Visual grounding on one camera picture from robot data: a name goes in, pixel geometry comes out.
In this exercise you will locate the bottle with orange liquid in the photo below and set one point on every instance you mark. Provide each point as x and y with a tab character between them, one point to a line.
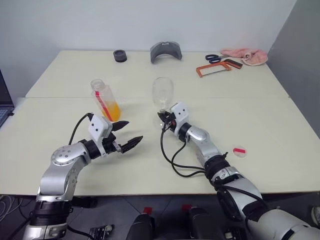
112	110

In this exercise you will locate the grey curved visor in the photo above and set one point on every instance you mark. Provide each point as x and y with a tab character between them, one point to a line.
166	51

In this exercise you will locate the pink towel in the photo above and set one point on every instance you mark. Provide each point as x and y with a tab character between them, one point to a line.
250	56

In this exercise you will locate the dark laptop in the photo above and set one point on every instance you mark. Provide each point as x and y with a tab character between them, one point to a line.
5	100

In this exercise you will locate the dark rounded shape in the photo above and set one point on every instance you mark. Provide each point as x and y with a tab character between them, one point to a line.
200	225
140	228

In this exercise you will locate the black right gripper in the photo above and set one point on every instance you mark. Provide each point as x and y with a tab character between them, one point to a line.
170	122

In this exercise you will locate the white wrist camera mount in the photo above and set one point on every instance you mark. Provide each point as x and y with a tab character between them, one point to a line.
180	112
98	126

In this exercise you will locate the orange hacksaw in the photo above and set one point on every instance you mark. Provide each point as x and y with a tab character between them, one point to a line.
200	70

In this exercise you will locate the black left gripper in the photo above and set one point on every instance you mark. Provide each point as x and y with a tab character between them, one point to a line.
111	145

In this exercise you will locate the dark grey round container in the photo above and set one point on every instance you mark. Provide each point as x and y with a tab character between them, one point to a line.
120	57

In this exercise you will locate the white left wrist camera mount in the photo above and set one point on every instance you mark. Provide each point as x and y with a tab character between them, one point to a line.
98	126

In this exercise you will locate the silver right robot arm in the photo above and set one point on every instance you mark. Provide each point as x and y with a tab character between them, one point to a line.
237	190

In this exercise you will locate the clear bottle cap red tape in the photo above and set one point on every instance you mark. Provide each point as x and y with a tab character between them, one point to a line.
239	150

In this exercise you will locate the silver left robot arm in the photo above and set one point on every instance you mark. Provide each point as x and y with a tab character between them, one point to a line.
60	175

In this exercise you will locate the grey shoe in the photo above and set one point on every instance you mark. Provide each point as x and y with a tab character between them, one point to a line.
316	213

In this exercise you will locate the black device on floor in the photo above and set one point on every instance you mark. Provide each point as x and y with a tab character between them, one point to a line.
100	233

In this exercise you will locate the grey partition panel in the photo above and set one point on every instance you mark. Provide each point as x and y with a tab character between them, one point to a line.
300	62

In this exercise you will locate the red tab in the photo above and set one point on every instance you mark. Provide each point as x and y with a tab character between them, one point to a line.
186	207
148	210

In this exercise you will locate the clear wine glass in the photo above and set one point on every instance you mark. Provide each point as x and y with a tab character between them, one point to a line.
162	90

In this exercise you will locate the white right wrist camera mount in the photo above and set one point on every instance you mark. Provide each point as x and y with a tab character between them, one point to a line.
180	112

